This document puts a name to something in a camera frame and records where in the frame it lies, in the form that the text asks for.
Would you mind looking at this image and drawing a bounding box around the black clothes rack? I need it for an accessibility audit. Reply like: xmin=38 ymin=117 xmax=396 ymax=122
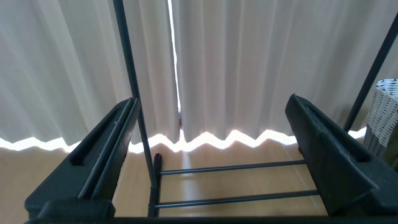
xmin=112 ymin=0 xmax=398 ymax=218

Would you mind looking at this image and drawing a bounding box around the white laundry basket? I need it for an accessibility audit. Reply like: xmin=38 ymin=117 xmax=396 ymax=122
xmin=362 ymin=78 xmax=398 ymax=158

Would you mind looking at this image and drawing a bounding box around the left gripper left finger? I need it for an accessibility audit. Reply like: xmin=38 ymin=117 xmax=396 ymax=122
xmin=24 ymin=97 xmax=141 ymax=218

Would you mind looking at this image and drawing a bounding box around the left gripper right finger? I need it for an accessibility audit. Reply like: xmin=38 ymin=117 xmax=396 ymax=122
xmin=285 ymin=93 xmax=398 ymax=217

